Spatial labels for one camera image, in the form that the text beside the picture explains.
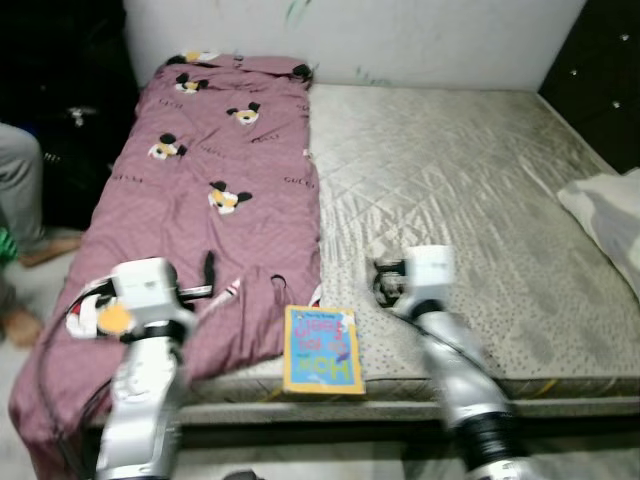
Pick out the colourful children's board book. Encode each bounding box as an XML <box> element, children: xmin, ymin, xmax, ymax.
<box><xmin>282</xmin><ymin>305</ymin><xmax>366</xmax><ymax>396</ymax></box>

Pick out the pink cartoon print blanket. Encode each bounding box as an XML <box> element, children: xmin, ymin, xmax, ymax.
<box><xmin>8</xmin><ymin>52</ymin><xmax>323</xmax><ymax>476</ymax></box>

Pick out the beige quilted mattress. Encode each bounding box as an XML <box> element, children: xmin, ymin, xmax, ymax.
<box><xmin>185</xmin><ymin>82</ymin><xmax>640</xmax><ymax>401</ymax></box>

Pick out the white pillow with green tree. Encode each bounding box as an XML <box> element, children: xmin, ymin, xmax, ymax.
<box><xmin>557</xmin><ymin>168</ymin><xmax>640</xmax><ymax>296</ymax></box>

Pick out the person in grey trousers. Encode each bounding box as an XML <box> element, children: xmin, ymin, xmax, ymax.
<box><xmin>0</xmin><ymin>122</ymin><xmax>86</xmax><ymax>349</ymax></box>

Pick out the speckled bed base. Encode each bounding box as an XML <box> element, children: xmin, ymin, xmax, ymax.
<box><xmin>90</xmin><ymin>375</ymin><xmax>640</xmax><ymax>431</ymax></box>

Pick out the dark furniture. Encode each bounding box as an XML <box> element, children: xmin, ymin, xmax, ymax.
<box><xmin>0</xmin><ymin>0</ymin><xmax>141</xmax><ymax>231</ymax></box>

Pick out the black tufted headboard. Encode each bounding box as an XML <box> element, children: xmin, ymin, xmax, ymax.
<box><xmin>538</xmin><ymin>0</ymin><xmax>640</xmax><ymax>173</ymax></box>

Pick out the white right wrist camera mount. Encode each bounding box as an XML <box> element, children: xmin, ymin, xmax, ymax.
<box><xmin>403</xmin><ymin>245</ymin><xmax>456</xmax><ymax>316</ymax></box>

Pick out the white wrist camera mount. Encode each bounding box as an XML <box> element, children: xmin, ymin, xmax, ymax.
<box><xmin>403</xmin><ymin>245</ymin><xmax>456</xmax><ymax>316</ymax></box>
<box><xmin>110</xmin><ymin>257</ymin><xmax>196</xmax><ymax>341</ymax></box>

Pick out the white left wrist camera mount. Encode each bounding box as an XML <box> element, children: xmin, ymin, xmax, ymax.
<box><xmin>110</xmin><ymin>257</ymin><xmax>196</xmax><ymax>341</ymax></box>

